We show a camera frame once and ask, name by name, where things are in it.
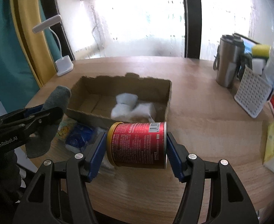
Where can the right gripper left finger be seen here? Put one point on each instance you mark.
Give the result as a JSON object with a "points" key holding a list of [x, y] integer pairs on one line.
{"points": [[41, 201]]}

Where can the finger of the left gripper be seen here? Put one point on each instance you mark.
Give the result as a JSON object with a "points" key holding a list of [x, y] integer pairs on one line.
{"points": [[32, 110], [16, 125]]}

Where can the grey sock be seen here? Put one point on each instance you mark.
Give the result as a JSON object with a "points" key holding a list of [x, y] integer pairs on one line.
{"points": [[40, 144]]}

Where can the green cartoon tissue pack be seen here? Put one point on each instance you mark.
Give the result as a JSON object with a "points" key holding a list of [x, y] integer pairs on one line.
{"points": [[65, 127]]}

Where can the blue tissue pack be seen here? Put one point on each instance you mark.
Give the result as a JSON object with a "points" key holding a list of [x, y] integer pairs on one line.
{"points": [[79, 138]]}

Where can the red can yellow lid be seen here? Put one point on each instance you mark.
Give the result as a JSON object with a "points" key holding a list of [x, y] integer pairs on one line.
{"points": [[139, 145]]}

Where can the yellow teal curtain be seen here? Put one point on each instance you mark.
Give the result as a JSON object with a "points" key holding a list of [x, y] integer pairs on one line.
{"points": [[26, 59]]}

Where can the white desk lamp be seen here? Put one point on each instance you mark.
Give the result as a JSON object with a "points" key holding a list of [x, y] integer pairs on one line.
{"points": [[63, 65]]}

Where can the brown cardboard box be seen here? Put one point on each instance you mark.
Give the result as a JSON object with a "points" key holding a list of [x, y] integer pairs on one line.
{"points": [[103, 100]]}

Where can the white rolled socks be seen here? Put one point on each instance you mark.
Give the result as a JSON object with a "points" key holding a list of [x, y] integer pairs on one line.
{"points": [[130, 109]]}

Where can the white perforated basket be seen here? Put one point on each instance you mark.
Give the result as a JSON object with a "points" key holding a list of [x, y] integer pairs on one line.
{"points": [[252, 93]]}

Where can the yellow sponge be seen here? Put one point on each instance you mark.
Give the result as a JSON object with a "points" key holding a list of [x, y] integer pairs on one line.
{"points": [[260, 51]]}

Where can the steel travel mug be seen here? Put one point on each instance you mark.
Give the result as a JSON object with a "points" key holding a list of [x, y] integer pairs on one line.
{"points": [[227, 60]]}

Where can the tablet with blue screen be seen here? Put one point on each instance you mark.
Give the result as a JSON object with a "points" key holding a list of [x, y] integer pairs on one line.
{"points": [[248, 43]]}

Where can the black window frame post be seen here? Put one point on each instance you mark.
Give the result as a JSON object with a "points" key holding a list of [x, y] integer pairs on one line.
{"points": [[193, 28]]}

